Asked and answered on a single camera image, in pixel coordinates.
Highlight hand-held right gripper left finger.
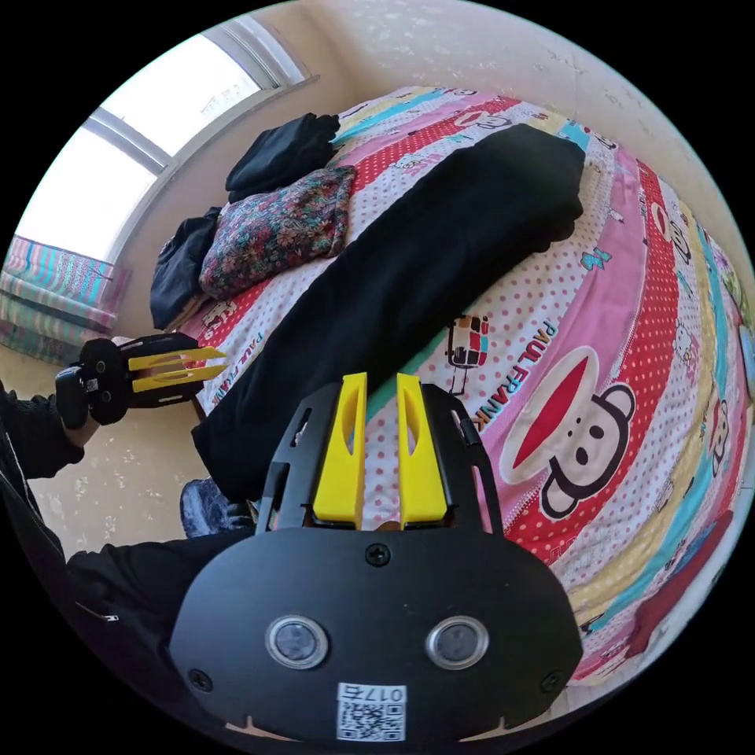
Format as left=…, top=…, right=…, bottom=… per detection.
left=312, top=372, right=368, bottom=529

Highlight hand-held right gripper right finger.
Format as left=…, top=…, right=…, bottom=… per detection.
left=396, top=372, right=445, bottom=531

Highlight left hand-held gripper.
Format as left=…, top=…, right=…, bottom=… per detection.
left=78, top=332, right=229, bottom=427

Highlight person's left forearm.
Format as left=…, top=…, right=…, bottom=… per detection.
left=0, top=383, right=85, bottom=470

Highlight black pants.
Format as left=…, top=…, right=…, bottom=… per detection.
left=191, top=122, right=586, bottom=503

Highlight person's left hand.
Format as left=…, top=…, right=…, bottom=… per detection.
left=61, top=416, right=102, bottom=451

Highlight striped folded quilt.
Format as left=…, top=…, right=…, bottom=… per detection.
left=0, top=234, right=134, bottom=364

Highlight window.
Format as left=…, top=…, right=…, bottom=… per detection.
left=11, top=28, right=321, bottom=267

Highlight bed with printed sheet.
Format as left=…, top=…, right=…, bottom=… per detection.
left=175, top=85, right=755, bottom=690

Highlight person's body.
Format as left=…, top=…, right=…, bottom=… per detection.
left=0, top=457, right=260, bottom=742

